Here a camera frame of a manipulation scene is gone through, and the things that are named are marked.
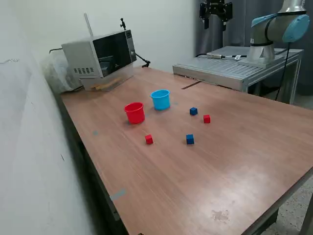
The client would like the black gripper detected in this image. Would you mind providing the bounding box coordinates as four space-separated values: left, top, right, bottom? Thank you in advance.
199 0 233 31

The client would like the aluminium robot base platform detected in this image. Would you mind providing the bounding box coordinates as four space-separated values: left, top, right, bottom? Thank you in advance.
172 46 304 105

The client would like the dark grey curtain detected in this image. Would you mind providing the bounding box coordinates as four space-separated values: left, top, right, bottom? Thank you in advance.
194 0 313 103

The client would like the black tape strip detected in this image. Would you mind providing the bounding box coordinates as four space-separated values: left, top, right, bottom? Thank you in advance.
180 81 201 90

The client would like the blue plastic bucket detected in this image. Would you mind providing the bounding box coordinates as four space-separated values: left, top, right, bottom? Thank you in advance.
150 89 171 111

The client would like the thin white rod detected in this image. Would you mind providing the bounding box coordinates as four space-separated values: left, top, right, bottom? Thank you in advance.
83 12 94 40

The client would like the red plastic bucket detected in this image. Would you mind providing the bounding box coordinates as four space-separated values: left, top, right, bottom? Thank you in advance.
123 102 146 125

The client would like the light wooden stick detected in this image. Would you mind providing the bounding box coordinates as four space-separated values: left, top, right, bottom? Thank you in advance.
89 77 123 91

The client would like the silver microwave oven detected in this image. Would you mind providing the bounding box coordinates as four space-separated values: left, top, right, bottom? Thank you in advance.
61 29 137 79

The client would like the clear plastic bag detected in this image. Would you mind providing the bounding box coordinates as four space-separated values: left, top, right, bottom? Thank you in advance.
40 52 84 95

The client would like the long blue tape strip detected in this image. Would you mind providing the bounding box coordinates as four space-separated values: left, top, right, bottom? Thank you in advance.
109 188 127 201

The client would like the cable with silver connector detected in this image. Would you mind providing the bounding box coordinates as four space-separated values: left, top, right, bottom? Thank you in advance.
195 52 248 61

